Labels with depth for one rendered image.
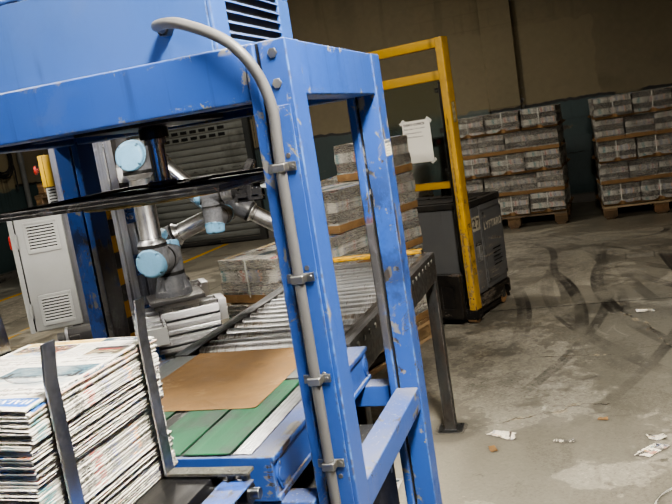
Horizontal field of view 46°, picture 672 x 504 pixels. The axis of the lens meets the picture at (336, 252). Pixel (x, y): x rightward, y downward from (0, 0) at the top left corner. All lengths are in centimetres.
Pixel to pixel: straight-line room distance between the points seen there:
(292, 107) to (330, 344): 43
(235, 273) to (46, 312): 101
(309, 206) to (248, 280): 255
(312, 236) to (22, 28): 77
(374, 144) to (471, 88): 866
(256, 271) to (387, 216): 195
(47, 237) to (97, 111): 185
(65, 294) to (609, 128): 659
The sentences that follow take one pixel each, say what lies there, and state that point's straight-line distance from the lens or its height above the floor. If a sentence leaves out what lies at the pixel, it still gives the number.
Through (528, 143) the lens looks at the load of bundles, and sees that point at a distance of 892.
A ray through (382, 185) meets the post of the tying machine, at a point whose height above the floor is 123.
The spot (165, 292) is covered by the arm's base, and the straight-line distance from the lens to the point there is 328.
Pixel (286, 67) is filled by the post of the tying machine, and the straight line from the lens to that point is 139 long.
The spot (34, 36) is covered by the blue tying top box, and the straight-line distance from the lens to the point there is 178.
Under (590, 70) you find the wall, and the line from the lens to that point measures 1053.
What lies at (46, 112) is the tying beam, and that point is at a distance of 163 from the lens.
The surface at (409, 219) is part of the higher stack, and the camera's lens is 487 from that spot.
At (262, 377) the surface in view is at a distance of 201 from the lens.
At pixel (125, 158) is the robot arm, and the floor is 140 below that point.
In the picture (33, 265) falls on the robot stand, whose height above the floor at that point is 104.
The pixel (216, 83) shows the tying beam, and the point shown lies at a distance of 144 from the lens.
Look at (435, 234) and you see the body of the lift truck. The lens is 539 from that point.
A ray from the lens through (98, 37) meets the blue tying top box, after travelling 170.
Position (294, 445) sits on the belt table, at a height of 76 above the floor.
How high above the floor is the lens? 138
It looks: 9 degrees down
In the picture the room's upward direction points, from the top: 9 degrees counter-clockwise
